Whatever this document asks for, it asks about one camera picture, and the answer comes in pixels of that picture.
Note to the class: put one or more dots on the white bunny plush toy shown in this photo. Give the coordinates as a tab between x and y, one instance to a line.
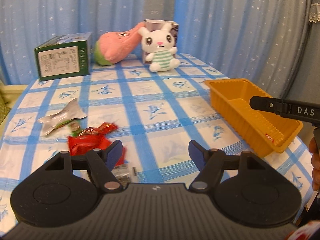
163	60

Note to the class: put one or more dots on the blue checkered tablecloth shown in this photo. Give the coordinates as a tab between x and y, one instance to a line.
157	114

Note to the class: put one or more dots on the red snack wrapper pile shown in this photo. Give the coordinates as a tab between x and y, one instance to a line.
90	138

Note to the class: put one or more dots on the small red candy packet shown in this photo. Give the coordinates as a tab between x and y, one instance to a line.
269	138

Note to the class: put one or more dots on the orange plastic tray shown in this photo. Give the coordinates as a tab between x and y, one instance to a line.
230	98

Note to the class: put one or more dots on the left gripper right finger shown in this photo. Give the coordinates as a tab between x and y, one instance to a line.
213	162

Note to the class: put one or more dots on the light green sofa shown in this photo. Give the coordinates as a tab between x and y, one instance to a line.
9	95

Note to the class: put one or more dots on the green small candy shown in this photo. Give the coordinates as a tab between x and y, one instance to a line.
75	128

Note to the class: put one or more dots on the pink green plush toy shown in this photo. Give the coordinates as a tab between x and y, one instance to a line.
112	47

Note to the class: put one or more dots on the clear dark snack packet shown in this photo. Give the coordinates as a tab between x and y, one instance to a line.
125	174

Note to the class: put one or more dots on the green printed carton box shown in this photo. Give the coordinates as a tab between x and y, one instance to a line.
63	56

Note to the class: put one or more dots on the blue star curtain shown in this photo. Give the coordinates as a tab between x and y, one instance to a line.
274	43

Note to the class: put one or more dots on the silver foil snack pouch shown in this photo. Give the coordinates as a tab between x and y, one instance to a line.
69	113

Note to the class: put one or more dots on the grey lace trimmed cloth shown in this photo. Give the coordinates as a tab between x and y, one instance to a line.
314	12

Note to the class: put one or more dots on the person's right hand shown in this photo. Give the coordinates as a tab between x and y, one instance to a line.
315	162

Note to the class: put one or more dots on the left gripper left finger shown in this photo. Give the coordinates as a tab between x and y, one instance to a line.
98	163

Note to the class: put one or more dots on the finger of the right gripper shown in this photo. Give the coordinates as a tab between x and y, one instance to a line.
266	104

